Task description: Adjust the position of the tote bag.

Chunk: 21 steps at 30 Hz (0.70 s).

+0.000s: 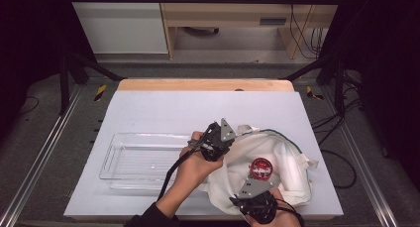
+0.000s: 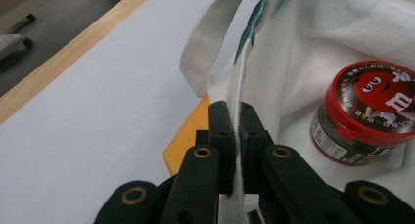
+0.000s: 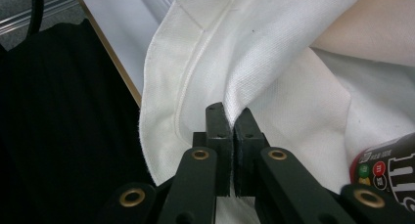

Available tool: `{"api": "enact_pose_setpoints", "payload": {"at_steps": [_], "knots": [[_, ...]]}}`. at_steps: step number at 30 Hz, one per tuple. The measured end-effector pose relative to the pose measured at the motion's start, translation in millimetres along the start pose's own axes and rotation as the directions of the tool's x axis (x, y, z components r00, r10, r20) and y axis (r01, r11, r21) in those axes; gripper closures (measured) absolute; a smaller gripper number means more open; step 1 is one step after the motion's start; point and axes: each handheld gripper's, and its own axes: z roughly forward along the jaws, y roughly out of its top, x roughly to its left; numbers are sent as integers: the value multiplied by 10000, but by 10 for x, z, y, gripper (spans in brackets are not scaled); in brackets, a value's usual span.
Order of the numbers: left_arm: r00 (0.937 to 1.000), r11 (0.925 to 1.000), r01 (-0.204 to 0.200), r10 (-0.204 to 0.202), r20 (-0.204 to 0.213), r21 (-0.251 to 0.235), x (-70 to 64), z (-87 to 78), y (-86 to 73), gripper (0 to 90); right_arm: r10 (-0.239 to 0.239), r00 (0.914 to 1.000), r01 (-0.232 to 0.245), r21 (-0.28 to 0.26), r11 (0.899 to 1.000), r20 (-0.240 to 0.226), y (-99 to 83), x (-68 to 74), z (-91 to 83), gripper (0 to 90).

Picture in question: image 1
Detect yellow black tape strip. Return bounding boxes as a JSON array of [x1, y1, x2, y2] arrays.
[[94, 84, 108, 102], [305, 85, 325, 101]]

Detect aluminium rail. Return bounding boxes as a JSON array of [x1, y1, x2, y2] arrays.
[[0, 84, 84, 227], [320, 85, 401, 227]]

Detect person's right hand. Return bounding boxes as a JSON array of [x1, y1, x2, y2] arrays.
[[245, 187, 302, 227]]

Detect thin black floor cable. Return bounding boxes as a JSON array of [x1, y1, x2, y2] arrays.
[[19, 95, 41, 116]]

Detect white tote bag coloured blobs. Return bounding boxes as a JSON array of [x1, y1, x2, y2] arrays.
[[197, 123, 320, 217]]

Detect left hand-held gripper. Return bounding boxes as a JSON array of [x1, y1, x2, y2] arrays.
[[197, 117, 238, 163]]

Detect black hanging cables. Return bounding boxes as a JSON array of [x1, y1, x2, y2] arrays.
[[288, 0, 327, 60]]

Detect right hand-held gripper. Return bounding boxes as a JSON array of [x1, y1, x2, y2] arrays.
[[229, 176, 279, 226]]

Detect red round can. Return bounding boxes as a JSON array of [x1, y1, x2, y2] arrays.
[[249, 157, 274, 181]]

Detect person's left hand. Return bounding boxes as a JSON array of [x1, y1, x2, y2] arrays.
[[173, 131, 226, 202]]

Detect wooden table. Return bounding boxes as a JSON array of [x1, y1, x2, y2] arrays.
[[70, 78, 316, 222]]

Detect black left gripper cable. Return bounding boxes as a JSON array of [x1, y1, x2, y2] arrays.
[[157, 139, 203, 202]]

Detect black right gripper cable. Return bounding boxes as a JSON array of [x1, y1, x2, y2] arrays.
[[276, 149, 359, 227]]

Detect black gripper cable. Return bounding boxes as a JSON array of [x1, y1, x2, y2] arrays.
[[276, 149, 359, 227], [157, 139, 203, 202]]

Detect white cabinet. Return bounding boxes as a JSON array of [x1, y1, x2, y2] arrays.
[[66, 0, 169, 55]]

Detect light wooden desk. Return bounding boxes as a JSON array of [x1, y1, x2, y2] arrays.
[[157, 0, 345, 60]]

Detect clear plastic tray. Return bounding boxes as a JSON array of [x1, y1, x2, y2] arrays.
[[99, 133, 199, 192]]

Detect black metal stand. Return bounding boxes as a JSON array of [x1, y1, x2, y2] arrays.
[[282, 54, 347, 117], [58, 51, 126, 116]]

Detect dark curtain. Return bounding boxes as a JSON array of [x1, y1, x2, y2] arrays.
[[0, 0, 99, 146], [316, 0, 420, 191]]

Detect black floor cables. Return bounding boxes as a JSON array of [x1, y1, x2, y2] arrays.
[[311, 70, 364, 146]]

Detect white table mat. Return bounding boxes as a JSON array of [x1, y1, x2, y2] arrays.
[[63, 90, 345, 219]]

